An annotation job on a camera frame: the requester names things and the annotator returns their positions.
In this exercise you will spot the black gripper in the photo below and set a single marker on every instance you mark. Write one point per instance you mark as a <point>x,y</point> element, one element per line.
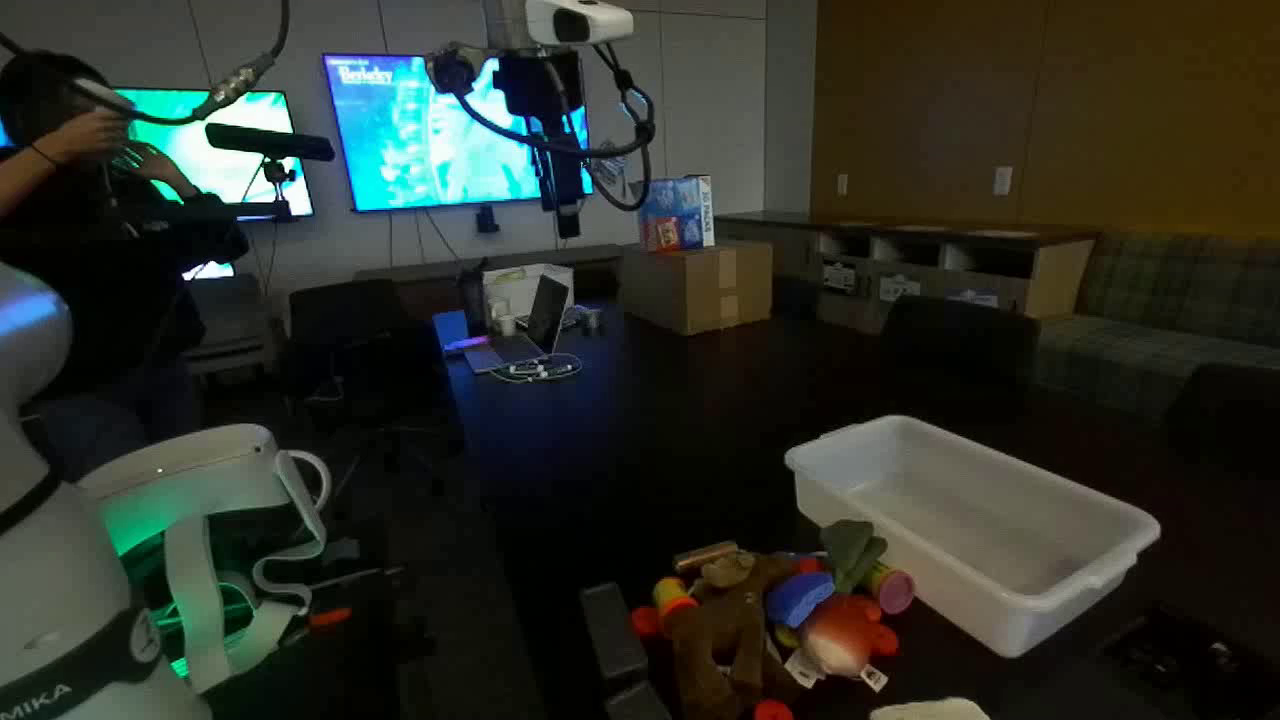
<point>546,121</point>

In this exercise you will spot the yellow toy peg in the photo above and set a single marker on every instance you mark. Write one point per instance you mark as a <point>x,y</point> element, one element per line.
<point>675,592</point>

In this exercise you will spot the brown plush toy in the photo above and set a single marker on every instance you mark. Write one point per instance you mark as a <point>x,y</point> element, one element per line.
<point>714,641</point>

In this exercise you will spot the blue sponge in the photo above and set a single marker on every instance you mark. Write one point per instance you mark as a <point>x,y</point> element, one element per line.
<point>801,602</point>

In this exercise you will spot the white bag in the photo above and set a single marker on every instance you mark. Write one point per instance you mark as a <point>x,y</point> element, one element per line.
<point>515,295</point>

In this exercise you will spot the open laptop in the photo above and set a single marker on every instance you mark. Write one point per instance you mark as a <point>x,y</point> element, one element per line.
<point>546,312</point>

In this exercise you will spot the blue printed box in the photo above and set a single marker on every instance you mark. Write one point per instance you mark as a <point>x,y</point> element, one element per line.
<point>680,212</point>

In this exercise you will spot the cardboard box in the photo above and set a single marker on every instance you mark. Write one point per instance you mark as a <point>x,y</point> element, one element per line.
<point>695,287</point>

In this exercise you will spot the green lit monitor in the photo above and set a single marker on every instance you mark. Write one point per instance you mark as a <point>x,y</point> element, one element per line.
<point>267,185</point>

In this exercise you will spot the small bright screen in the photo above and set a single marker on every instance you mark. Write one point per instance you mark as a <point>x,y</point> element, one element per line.
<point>209,270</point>

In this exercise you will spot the wooden low shelf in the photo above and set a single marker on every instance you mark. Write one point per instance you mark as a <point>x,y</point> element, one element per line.
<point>932,266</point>

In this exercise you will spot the red toy disc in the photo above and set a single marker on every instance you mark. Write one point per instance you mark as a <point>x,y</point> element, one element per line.
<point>773,710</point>
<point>644,622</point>

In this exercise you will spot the black chair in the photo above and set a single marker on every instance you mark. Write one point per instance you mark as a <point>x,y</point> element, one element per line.
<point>961,347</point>
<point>1234,492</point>

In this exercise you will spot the dark grey foam block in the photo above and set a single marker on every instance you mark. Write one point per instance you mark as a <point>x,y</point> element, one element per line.
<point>641,706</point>
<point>614,632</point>

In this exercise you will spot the person in dark clothes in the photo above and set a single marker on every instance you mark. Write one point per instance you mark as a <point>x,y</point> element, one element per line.
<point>81,241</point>

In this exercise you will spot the pink yellow toy cylinder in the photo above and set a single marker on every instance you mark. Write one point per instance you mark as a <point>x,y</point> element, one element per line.
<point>888,589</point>

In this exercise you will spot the white plastic bin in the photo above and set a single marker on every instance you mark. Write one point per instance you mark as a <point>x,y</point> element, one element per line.
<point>973,534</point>

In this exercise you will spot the green plaid couch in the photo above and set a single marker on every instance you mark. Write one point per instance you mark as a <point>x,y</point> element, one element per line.
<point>1172,321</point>

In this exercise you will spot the large wall TV screen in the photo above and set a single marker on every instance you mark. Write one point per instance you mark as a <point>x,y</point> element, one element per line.
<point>402,132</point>

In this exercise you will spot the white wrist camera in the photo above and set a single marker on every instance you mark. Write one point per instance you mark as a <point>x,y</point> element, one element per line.
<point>582,20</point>

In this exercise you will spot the black camera on stand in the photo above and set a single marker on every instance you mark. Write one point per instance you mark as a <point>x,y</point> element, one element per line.
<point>267,140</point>

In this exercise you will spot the white wall outlet plate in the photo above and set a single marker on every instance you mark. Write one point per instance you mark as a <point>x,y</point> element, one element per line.
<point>1003,181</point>

